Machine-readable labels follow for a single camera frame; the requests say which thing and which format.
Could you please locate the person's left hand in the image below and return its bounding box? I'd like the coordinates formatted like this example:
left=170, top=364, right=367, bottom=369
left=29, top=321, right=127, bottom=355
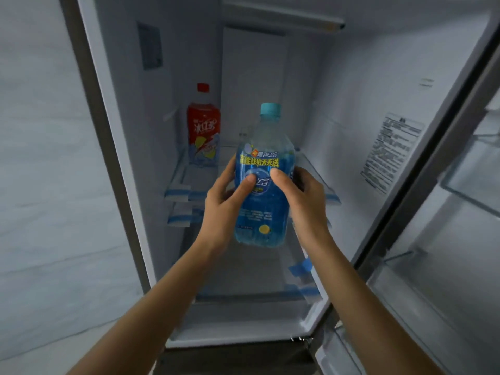
left=194, top=155, right=257, bottom=256

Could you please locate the person's right hand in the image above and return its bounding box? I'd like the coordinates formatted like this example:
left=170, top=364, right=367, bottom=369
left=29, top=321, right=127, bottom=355
left=270, top=166, right=335, bottom=251

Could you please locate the blue drink bottle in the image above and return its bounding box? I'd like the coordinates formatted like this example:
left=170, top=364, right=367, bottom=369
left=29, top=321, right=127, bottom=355
left=234, top=102, right=296, bottom=248

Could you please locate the person's left forearm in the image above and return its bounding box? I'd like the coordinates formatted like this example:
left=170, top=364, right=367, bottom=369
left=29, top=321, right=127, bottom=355
left=68, top=238, right=227, bottom=375

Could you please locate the person's right forearm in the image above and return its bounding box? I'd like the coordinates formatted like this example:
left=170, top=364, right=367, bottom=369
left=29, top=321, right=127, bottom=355
left=299, top=235, right=444, bottom=375

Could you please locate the glass refrigerator shelf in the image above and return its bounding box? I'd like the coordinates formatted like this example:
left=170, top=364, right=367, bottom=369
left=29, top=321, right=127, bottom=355
left=220, top=0, right=346, bottom=35
left=164, top=144, right=341, bottom=205
left=195, top=230, right=324, bottom=305

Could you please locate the red drink bottle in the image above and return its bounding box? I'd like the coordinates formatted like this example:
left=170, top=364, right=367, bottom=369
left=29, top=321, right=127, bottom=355
left=186, top=83, right=221, bottom=167

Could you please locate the white refrigerator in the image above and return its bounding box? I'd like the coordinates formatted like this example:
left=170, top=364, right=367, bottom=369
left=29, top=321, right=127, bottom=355
left=59, top=0, right=500, bottom=375

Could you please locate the white information sticker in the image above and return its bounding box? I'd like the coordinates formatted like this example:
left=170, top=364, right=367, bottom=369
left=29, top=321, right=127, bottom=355
left=360, top=112, right=426, bottom=196

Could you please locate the refrigerator door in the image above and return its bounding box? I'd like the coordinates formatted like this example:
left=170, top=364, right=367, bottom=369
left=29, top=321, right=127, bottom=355
left=314, top=19, right=500, bottom=375

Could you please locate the grey control panel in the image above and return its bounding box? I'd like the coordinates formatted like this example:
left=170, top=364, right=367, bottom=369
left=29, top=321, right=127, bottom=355
left=136, top=22, right=164, bottom=71

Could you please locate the clear door bin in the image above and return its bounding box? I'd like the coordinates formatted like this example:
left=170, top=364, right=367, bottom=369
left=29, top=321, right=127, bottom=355
left=314, top=248, right=500, bottom=375
left=439, top=133, right=500, bottom=219

